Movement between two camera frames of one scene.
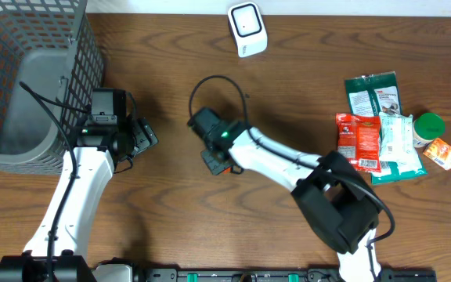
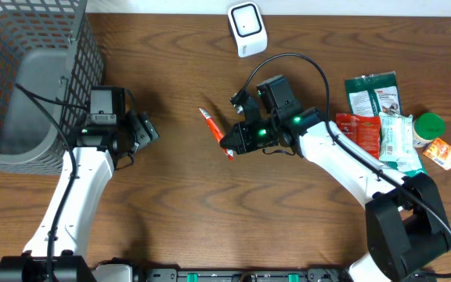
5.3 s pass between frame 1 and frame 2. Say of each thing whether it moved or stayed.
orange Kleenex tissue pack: stayed
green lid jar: stayed
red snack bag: stayed
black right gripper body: moved
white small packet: stayed
